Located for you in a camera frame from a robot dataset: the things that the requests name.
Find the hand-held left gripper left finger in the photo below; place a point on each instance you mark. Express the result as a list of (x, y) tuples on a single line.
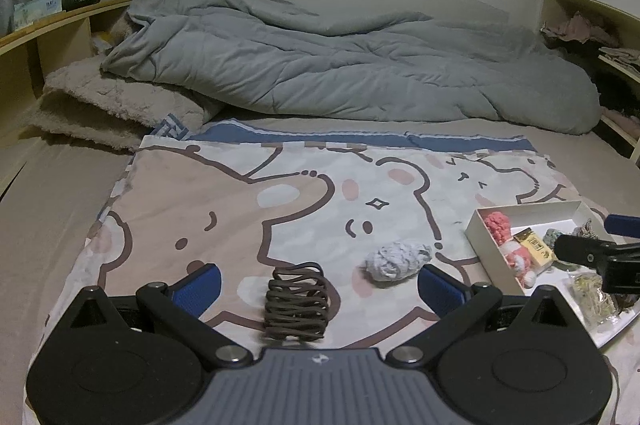
[(197, 289)]

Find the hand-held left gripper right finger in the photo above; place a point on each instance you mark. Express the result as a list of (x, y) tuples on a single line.
[(436, 286)]

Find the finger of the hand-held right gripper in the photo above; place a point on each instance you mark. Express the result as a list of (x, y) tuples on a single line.
[(622, 225), (585, 247)]

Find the clear plastic bag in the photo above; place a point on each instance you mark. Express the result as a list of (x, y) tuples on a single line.
[(592, 300)]

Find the white grey scrunchie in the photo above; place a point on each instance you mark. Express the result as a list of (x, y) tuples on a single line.
[(397, 260)]

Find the white cardboard box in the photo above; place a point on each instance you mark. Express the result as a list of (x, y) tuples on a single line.
[(550, 215)]

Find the small yellow box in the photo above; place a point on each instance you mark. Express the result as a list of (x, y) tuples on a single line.
[(537, 250)]

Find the pink crochet doll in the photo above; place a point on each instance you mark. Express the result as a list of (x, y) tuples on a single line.
[(507, 237)]

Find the bear printed blanket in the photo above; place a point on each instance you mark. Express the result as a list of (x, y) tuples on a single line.
[(200, 205)]

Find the pink folded clothes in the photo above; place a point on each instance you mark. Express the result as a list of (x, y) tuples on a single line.
[(625, 119)]

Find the dark clothes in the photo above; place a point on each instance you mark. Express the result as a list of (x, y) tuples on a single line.
[(617, 90)]

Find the beige bed sheet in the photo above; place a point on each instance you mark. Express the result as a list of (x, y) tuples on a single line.
[(50, 215)]

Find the beige folded clothes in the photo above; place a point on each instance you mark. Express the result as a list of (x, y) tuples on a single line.
[(622, 57)]

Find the pink crumpled cloth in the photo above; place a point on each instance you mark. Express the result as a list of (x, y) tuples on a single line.
[(577, 27)]

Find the beige fluffy blanket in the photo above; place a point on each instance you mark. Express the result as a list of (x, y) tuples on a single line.
[(100, 105)]

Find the grey duvet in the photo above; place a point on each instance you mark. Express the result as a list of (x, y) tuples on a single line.
[(350, 70)]

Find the tissue pack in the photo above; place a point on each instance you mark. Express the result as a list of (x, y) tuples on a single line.
[(37, 7)]

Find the cream wall shelf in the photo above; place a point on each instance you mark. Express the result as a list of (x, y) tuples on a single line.
[(550, 10)]

